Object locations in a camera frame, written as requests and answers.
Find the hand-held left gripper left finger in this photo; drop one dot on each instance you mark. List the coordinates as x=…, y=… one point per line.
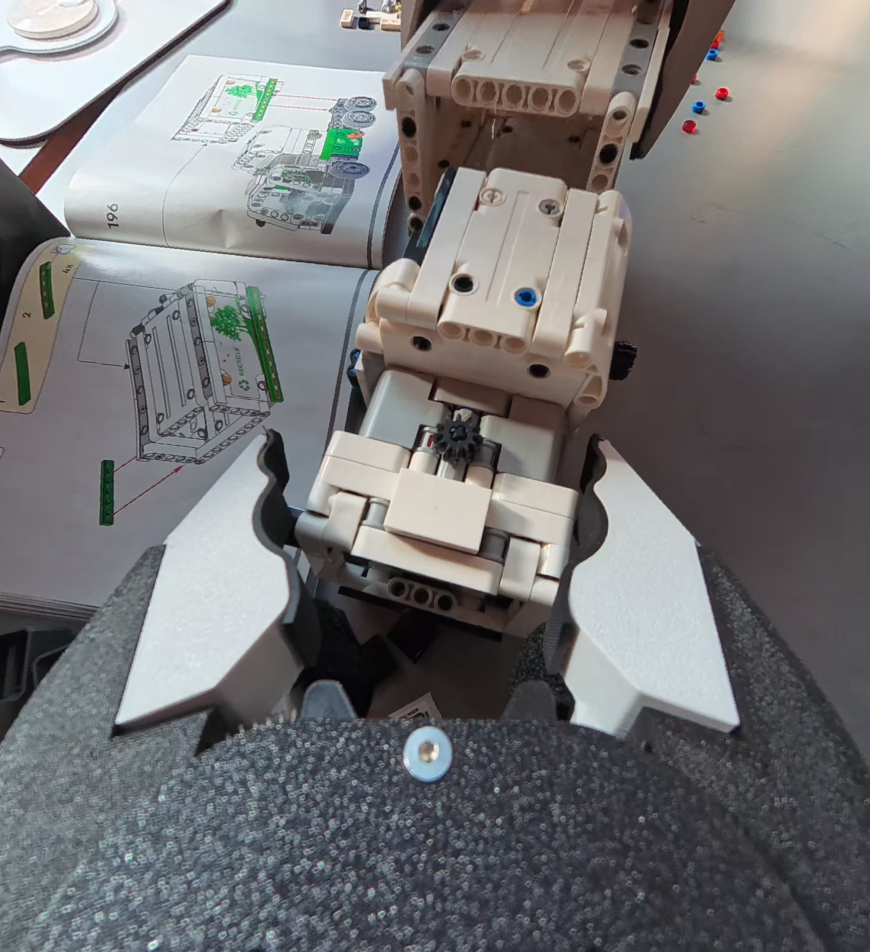
x=204, y=610

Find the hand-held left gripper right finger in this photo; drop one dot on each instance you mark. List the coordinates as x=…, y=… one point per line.
x=650, y=610

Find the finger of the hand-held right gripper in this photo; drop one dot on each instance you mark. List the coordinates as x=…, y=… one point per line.
x=673, y=67

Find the white lego truck container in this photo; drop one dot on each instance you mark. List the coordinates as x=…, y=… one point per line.
x=524, y=52

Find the white green lego truck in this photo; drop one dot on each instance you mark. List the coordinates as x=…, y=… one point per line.
x=494, y=297

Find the scattered red blue lego studs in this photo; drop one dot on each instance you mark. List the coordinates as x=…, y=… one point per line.
x=719, y=93

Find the pile of tan lego pieces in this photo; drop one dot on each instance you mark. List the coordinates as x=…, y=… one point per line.
x=368, y=16

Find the lego instruction booklet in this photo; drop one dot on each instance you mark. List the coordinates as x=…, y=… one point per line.
x=182, y=297

